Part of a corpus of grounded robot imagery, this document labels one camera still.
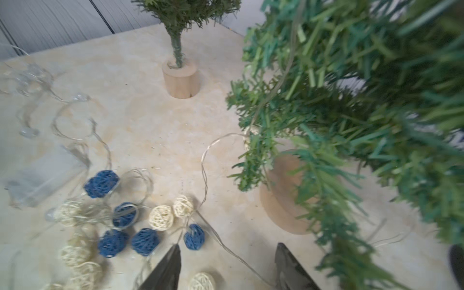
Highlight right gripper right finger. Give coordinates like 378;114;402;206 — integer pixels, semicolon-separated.
274;242;320;290

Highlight small christmas tree wooden base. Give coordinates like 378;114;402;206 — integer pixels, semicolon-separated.
225;0;464;290

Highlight clear battery box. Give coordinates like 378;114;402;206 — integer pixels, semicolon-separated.
5;146;91;209

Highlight left fern tree wooden base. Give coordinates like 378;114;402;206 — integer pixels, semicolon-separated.
131;0;242;100

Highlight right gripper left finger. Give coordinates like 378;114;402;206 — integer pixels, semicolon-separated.
137;244;181;290

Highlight beige table mat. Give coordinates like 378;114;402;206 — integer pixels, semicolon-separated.
1;24;459;290

